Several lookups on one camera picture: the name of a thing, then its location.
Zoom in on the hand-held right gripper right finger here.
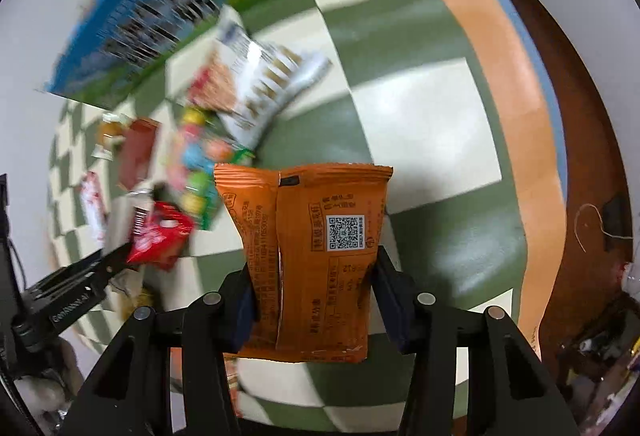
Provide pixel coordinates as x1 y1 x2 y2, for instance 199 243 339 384
374 246 583 436

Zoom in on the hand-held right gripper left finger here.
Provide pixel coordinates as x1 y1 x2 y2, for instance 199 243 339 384
59 261 261 436

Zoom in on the white snack bag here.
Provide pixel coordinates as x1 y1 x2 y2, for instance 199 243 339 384
187 5 333 149

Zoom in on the colourful candy bag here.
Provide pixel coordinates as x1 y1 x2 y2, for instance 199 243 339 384
165 108 257 231

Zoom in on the thin white cable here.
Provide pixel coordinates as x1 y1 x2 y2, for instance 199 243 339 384
574 203 633 253

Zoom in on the orange snack packet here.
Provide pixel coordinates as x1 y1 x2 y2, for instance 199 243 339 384
213 162 394 363

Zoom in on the red and white snack packet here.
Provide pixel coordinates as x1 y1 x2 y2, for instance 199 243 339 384
80 171 108 244

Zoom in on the blue printed cardboard box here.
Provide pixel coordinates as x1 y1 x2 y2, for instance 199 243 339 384
40 0 346 109

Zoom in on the yellow snack packet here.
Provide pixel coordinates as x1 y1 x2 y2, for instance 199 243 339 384
110 268 157 319

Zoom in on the person's left hand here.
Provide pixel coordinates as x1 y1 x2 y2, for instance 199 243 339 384
15 338 86 434

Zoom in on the clear bun packet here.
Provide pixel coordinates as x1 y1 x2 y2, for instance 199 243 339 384
94 112 132 161

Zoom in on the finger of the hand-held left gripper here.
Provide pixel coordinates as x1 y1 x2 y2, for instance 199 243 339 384
70 241 136 289

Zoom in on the pile of mixed clutter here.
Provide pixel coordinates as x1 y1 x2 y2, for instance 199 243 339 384
555 261 640 397

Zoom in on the green checked tablecloth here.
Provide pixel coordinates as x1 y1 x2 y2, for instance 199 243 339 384
47 0 568 436

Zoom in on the dark red snack packet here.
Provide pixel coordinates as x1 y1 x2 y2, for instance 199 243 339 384
117 117 162 192

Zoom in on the black power adapter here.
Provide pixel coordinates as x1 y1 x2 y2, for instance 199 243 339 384
601 197 628 253

